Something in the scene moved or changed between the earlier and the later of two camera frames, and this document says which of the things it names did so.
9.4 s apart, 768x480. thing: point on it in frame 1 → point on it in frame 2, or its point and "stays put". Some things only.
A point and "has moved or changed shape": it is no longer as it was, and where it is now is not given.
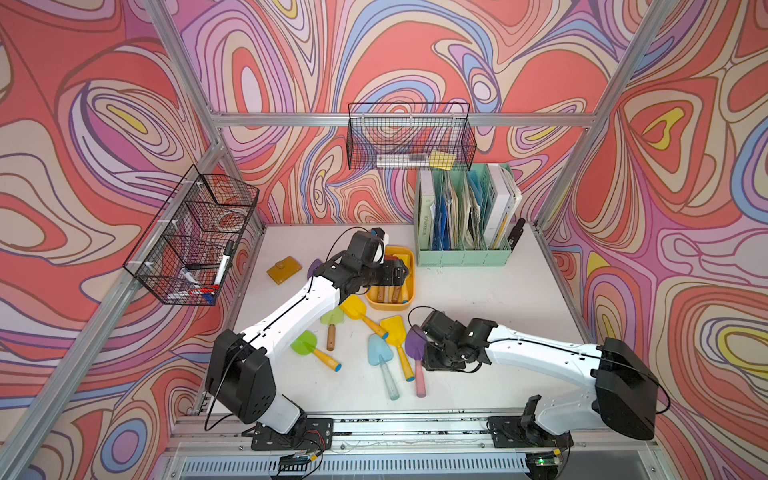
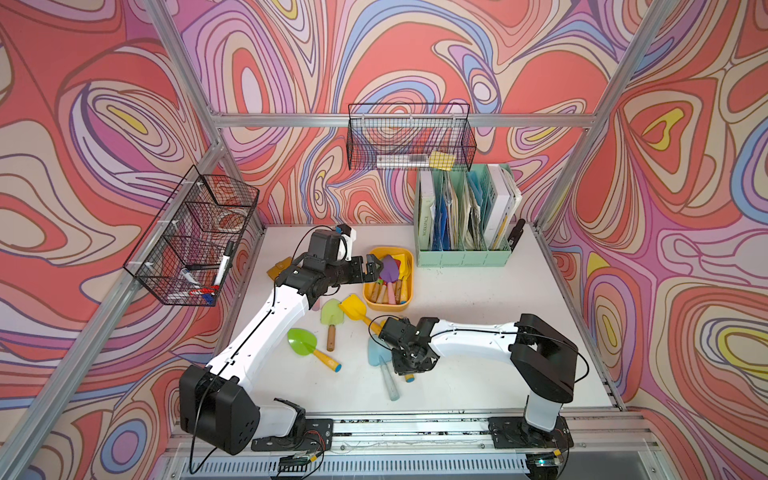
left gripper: [397, 277] → [356, 275]
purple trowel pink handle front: [415, 345] has moved or changed shape
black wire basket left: [184, 256] stays put
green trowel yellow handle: [305, 345] stays put
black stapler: [516, 233] stays put
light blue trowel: [378, 353] stays put
